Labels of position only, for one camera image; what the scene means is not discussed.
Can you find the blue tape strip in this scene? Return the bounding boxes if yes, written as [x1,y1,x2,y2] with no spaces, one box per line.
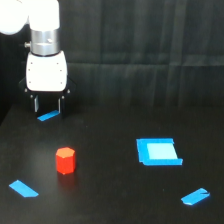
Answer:
[37,110,59,122]
[181,188,210,206]
[9,180,38,198]

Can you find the blue tape strip far left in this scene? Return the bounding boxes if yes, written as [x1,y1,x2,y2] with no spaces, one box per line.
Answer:
[37,110,59,122]

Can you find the red hexagonal block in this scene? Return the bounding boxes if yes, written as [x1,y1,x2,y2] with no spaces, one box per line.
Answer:
[56,147,76,175]

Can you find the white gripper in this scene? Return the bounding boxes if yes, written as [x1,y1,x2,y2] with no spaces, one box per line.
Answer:
[19,51,76,118]

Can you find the blue tape strip near right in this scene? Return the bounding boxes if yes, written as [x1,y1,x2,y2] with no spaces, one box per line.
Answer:
[181,188,210,206]

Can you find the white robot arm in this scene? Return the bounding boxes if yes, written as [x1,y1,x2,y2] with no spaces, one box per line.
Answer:
[0,0,76,121]

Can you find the blue tape strip near left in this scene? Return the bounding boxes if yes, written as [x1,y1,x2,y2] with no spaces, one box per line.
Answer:
[9,180,38,198]

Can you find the blue tape square marker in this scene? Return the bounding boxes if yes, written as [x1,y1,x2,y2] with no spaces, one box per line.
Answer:
[136,138,183,166]

